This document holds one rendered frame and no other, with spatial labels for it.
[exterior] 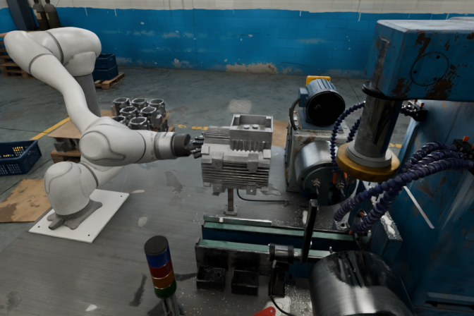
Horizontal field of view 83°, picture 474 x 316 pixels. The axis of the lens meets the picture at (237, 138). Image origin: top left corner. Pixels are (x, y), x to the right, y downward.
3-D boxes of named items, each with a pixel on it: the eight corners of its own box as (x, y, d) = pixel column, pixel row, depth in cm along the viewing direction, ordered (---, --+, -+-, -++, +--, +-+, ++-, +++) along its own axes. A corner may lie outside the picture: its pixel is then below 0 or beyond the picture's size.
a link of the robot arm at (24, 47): (25, 53, 86) (65, 45, 96) (-11, 23, 89) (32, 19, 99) (29, 85, 94) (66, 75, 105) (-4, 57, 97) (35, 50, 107)
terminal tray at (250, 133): (271, 135, 86) (272, 116, 82) (271, 154, 77) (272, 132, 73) (233, 133, 87) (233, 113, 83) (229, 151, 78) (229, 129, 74)
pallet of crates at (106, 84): (125, 77, 601) (118, 41, 563) (109, 89, 532) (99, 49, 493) (74, 76, 607) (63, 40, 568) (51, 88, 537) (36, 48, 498)
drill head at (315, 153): (335, 166, 149) (344, 127, 136) (352, 215, 117) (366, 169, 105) (290, 163, 151) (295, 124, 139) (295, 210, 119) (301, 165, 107)
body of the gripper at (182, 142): (169, 142, 80) (199, 140, 78) (178, 128, 87) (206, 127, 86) (175, 162, 83) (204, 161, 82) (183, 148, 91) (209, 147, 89)
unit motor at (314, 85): (323, 138, 170) (335, 73, 149) (333, 168, 142) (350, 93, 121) (282, 136, 173) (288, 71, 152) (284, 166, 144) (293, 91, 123)
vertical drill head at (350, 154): (376, 177, 96) (422, 34, 72) (396, 214, 81) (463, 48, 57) (325, 173, 98) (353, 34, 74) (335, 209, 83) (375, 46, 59)
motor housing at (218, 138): (267, 166, 97) (271, 120, 87) (266, 204, 81) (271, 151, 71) (214, 162, 99) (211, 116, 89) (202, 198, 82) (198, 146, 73)
